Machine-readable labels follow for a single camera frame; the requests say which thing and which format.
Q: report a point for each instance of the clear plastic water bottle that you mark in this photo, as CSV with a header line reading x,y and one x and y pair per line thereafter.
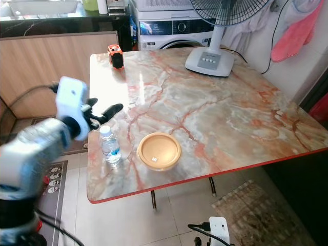
x,y
111,148

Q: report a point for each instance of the orange black tape measure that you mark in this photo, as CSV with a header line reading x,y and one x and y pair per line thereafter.
x,y
116,56

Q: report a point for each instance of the wooden kitchen cabinet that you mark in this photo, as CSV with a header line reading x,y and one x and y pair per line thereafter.
x,y
41,61

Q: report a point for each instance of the black stone countertop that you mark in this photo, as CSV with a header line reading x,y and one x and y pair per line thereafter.
x,y
61,25

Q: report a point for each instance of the dark printed floor mat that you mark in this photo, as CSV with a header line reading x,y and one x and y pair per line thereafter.
x,y
54,202

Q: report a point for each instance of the white washing machine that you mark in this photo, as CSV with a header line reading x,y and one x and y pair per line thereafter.
x,y
164,31

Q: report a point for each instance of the white plastic bottle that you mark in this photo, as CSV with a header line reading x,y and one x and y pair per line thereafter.
x,y
102,6

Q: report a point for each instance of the black table leg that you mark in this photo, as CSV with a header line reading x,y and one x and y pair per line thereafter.
x,y
212,187
154,201

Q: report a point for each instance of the green plastic cup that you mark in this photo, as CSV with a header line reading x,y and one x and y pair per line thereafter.
x,y
90,4

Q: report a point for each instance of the steel sink basin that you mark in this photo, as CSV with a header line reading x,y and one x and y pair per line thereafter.
x,y
43,7

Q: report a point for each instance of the white standing fan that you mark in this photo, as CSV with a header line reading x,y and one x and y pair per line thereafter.
x,y
210,60

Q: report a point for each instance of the white hanging cloth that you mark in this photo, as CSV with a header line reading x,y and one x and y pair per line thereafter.
x,y
246,33

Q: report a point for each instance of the brown patterned rug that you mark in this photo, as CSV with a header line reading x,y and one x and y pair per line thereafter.
x,y
261,215

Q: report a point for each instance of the pink hanging cloth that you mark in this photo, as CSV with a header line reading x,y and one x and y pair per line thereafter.
x,y
294,36

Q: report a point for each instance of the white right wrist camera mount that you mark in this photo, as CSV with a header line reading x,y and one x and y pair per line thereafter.
x,y
219,230

